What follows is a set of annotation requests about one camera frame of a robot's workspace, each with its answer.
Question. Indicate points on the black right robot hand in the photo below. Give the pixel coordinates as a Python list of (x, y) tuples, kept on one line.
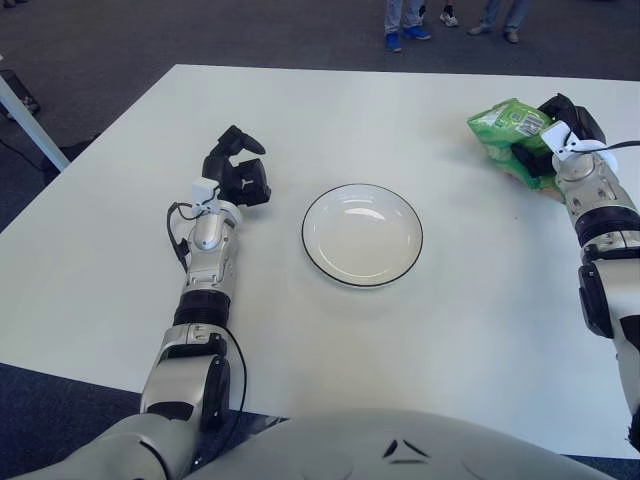
[(585, 120)]

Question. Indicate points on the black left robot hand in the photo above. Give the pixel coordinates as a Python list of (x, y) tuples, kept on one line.
[(241, 182)]

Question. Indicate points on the green snack bag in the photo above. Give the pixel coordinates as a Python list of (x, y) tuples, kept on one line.
[(495, 130)]

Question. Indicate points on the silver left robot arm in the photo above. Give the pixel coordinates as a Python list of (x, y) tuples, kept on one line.
[(206, 280)]

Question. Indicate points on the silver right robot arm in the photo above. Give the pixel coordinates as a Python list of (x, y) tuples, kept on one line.
[(590, 185)]

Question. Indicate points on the white plate with black rim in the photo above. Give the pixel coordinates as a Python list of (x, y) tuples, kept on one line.
[(361, 240)]

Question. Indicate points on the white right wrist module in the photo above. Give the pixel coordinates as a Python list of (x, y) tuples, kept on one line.
[(555, 137)]

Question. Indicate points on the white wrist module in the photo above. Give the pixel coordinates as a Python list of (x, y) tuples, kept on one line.
[(205, 189), (555, 137)]

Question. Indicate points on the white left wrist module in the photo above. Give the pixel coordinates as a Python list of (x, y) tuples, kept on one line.
[(205, 189)]

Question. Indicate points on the person with beige shoes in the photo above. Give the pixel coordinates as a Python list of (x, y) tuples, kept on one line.
[(515, 17)]

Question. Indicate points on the person with white sneakers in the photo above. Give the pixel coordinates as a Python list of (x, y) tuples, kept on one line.
[(449, 19)]

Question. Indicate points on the person with blue shoes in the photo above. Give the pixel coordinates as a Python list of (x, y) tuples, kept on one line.
[(395, 20)]

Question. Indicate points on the white table leg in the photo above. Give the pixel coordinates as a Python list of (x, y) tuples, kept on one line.
[(30, 130)]

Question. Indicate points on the black object on floor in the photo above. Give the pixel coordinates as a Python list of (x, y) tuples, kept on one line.
[(22, 95)]

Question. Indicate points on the grey robot torso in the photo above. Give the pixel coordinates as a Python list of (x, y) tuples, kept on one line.
[(350, 445)]

